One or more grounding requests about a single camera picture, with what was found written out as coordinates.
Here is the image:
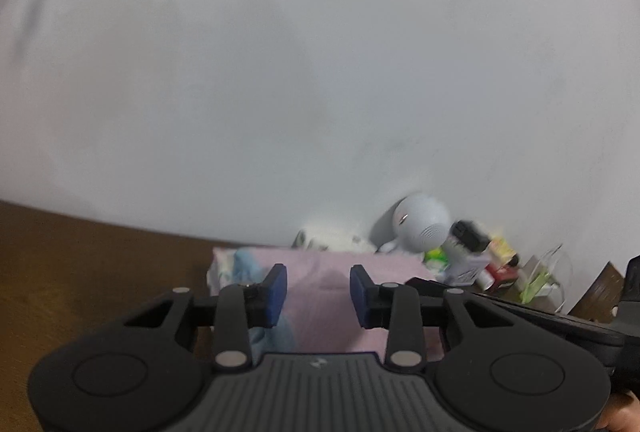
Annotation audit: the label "person's right hand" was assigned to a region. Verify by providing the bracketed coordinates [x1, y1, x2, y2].
[597, 391, 640, 432]

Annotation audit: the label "black red box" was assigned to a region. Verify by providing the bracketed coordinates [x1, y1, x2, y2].
[480, 262, 518, 293]

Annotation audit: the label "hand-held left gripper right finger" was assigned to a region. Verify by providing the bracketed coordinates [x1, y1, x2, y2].
[350, 264, 512, 369]

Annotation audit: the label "cream green-flower folded cloth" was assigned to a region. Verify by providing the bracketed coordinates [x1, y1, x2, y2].
[292, 228, 377, 254]

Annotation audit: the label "white robot speaker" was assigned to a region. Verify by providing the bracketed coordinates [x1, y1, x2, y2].
[376, 193, 452, 255]

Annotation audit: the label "pink blue mesh garment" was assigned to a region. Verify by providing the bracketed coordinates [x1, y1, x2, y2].
[206, 246, 441, 355]

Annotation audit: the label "yellow small box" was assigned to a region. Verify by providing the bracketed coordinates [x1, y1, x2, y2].
[487, 236, 520, 265]

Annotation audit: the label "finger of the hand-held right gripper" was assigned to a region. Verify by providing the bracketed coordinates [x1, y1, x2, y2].
[406, 278, 626, 363]

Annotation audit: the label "brown cardboard box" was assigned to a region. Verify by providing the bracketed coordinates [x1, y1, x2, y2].
[570, 261, 626, 323]

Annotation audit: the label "green white small boxes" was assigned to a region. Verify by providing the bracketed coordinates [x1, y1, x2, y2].
[424, 246, 451, 273]

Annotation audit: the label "green liquid bottle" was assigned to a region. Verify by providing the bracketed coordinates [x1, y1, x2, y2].
[519, 257, 556, 305]

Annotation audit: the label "grey tin box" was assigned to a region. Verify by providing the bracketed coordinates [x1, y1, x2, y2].
[442, 237, 491, 287]

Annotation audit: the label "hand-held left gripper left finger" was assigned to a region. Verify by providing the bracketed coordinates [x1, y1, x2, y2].
[124, 264, 291, 371]

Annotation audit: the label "black charger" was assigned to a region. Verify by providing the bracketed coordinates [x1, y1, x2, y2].
[448, 219, 492, 254]

